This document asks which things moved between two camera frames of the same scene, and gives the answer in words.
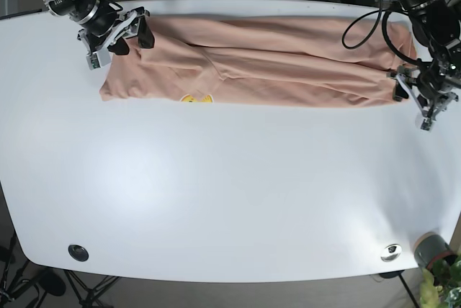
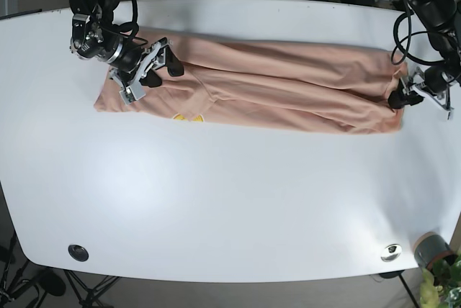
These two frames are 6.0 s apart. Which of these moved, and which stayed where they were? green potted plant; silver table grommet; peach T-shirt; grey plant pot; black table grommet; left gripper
Moved: peach T-shirt; left gripper
Stayed: green potted plant; black table grommet; grey plant pot; silver table grommet
